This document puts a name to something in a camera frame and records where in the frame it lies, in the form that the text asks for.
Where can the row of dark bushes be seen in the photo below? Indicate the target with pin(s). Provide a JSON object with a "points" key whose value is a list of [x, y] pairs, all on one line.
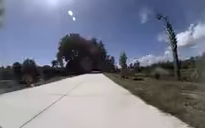
{"points": [[26, 71]]}

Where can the scrub bushes beyond verge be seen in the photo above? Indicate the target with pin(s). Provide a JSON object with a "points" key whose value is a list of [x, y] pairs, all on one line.
{"points": [[190, 68]]}

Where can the dark strip of ground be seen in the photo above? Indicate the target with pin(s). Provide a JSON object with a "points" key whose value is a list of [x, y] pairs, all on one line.
{"points": [[3, 87]]}

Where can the dry grass verge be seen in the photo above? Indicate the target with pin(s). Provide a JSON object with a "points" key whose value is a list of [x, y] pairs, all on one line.
{"points": [[170, 96]]}

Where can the thin leaning tree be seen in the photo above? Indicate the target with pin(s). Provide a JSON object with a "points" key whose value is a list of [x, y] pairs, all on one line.
{"points": [[172, 46]]}

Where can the pale concrete path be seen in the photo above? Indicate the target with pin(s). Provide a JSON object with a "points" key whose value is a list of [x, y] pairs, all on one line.
{"points": [[83, 103]]}

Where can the large dark tree clump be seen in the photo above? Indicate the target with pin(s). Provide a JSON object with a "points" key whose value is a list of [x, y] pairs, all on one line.
{"points": [[83, 53]]}

